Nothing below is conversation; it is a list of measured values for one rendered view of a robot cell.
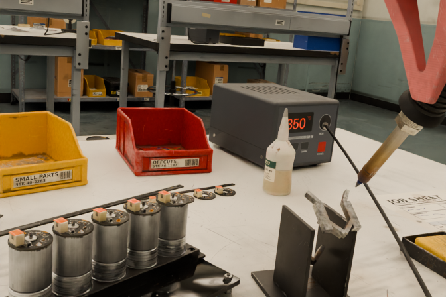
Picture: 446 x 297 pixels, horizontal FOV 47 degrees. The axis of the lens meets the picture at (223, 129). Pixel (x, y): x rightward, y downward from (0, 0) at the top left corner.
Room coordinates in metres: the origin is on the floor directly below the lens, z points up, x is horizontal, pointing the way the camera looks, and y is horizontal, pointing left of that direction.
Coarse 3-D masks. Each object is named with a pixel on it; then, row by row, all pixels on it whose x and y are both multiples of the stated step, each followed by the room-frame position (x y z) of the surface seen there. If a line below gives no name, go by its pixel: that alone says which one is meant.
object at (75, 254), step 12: (72, 228) 0.29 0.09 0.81; (60, 240) 0.28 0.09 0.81; (72, 240) 0.28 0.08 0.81; (84, 240) 0.29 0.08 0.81; (60, 252) 0.28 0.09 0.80; (72, 252) 0.28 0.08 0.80; (84, 252) 0.29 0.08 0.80; (60, 264) 0.28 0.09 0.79; (72, 264) 0.28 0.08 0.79; (84, 264) 0.29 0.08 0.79; (60, 276) 0.28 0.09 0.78; (72, 276) 0.28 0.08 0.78; (84, 276) 0.29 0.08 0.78; (60, 288) 0.28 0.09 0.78; (72, 288) 0.28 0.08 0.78; (84, 288) 0.29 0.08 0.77
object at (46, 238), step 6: (36, 234) 0.28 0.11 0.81; (42, 234) 0.28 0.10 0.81; (48, 234) 0.28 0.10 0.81; (42, 240) 0.27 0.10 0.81; (48, 240) 0.27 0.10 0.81; (12, 246) 0.26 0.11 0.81; (18, 246) 0.26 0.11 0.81; (24, 246) 0.26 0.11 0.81; (30, 246) 0.26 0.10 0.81; (36, 246) 0.26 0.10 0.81; (42, 246) 0.26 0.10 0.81
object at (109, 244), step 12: (108, 216) 0.31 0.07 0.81; (96, 228) 0.30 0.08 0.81; (108, 228) 0.30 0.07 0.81; (120, 228) 0.31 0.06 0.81; (96, 240) 0.30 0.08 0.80; (108, 240) 0.30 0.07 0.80; (120, 240) 0.31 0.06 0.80; (96, 252) 0.30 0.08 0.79; (108, 252) 0.30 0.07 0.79; (120, 252) 0.31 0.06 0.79; (96, 264) 0.30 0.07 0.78; (108, 264) 0.30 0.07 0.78; (120, 264) 0.31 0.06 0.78; (96, 276) 0.30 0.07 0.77; (108, 276) 0.30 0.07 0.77; (120, 276) 0.31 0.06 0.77
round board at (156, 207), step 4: (140, 200) 0.35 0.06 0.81; (144, 200) 0.35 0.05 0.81; (148, 204) 0.34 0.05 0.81; (152, 204) 0.34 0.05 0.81; (156, 204) 0.34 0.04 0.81; (144, 208) 0.33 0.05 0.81; (148, 208) 0.33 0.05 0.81; (152, 208) 0.33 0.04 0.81; (156, 208) 0.34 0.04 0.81; (160, 208) 0.34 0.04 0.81; (132, 212) 0.32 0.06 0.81; (136, 212) 0.33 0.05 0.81; (140, 212) 0.33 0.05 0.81; (144, 212) 0.33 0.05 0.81; (148, 212) 0.33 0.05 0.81; (152, 212) 0.33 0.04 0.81; (156, 212) 0.33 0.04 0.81
